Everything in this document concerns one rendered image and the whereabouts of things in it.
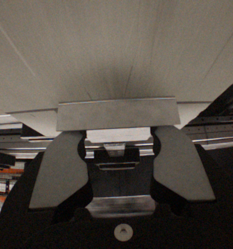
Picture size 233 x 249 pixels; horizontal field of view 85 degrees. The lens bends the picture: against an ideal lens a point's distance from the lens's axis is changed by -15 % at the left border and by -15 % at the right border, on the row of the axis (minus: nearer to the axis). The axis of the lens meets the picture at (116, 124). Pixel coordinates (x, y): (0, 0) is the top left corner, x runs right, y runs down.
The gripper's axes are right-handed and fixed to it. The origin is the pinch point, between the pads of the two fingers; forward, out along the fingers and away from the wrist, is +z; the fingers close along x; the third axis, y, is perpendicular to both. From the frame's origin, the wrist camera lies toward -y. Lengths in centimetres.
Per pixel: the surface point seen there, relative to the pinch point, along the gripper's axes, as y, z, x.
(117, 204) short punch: 11.6, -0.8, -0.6
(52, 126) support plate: 1.6, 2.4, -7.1
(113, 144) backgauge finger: 8.7, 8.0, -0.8
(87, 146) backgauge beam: 21.4, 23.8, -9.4
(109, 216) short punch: 11.9, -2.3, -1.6
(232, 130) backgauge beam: 20, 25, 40
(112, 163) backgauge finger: 21.5, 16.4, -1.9
